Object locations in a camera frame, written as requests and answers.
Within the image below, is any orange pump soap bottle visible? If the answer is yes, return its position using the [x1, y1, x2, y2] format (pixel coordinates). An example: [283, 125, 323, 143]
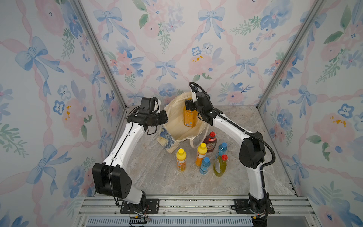
[183, 98, 198, 128]

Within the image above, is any cream canvas shopping bag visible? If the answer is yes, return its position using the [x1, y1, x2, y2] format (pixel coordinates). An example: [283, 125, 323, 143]
[157, 92, 209, 154]

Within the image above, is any dark red soap bottle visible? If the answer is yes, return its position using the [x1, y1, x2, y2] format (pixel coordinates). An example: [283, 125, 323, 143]
[204, 131, 217, 153]

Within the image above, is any small blue bottle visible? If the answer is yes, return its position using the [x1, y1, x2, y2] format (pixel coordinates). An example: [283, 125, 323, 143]
[215, 142, 228, 159]
[199, 157, 210, 175]

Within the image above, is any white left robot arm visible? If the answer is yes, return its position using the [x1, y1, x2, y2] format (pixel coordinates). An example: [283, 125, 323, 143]
[92, 110, 168, 205]

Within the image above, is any green soap bottle red cap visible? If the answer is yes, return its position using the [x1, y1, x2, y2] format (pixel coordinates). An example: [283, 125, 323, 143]
[213, 155, 228, 177]

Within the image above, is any orange bottle yellow cap right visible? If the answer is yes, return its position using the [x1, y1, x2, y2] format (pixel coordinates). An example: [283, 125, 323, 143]
[195, 142, 208, 166]

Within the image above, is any orange bottle yellow cap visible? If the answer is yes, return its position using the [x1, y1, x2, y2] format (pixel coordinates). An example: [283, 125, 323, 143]
[176, 148, 187, 172]
[195, 142, 208, 166]

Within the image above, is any orange bottle yellow cap left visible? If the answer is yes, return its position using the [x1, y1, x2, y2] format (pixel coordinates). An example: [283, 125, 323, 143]
[176, 148, 187, 172]

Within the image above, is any small blue bottle front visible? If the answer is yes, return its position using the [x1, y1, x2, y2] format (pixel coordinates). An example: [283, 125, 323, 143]
[199, 157, 210, 175]

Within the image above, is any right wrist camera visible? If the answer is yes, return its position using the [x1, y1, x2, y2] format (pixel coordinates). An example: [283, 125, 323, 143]
[192, 91, 198, 103]

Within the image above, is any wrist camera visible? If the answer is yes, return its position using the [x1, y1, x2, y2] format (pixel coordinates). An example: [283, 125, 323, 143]
[139, 97, 159, 114]
[192, 91, 198, 103]

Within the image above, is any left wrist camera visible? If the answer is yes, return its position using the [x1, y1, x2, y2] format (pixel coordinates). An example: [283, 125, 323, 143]
[139, 97, 159, 114]

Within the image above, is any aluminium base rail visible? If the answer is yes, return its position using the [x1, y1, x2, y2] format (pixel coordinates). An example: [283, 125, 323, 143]
[74, 195, 322, 227]

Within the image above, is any aluminium corner post left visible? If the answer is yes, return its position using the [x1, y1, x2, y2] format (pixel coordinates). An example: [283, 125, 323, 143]
[70, 0, 127, 110]

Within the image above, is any aluminium corner post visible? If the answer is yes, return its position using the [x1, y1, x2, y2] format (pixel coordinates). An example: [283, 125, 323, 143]
[256, 0, 325, 111]
[70, 0, 127, 110]

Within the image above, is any aluminium corner post right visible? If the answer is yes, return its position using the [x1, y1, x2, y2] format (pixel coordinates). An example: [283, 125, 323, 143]
[256, 0, 325, 111]

